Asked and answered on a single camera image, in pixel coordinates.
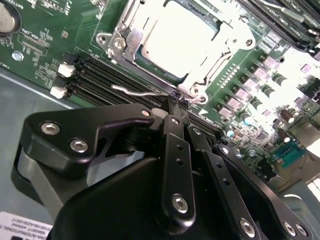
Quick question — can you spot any silver CPU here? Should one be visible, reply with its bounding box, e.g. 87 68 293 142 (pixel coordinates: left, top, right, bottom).
136 0 223 78

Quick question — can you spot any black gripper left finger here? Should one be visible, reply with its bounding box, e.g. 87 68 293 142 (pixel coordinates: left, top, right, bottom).
22 92 198 228

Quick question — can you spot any wire locking lever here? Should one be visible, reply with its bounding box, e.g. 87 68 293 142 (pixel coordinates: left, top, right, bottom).
262 1 305 23
110 84 174 98

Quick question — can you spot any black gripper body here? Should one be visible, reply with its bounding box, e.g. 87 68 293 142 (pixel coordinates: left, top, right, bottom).
47 156 242 240

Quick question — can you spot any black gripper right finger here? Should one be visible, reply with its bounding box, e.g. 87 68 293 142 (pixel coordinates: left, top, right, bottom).
178 96 315 240

